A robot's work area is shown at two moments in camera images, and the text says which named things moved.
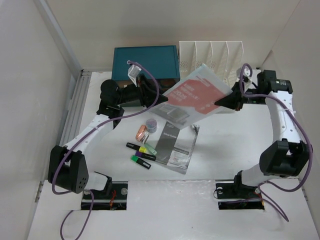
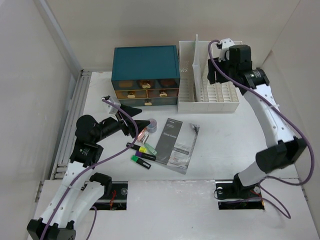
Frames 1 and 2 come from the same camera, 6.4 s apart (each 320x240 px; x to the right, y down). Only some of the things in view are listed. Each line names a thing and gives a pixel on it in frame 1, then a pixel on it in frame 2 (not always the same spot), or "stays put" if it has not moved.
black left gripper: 146,92 to 123,126
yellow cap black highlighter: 141,148 stays put
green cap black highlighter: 136,159 stays put
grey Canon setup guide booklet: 176,146 stays put
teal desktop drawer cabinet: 161,61 stays put
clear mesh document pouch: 192,99 to 197,65
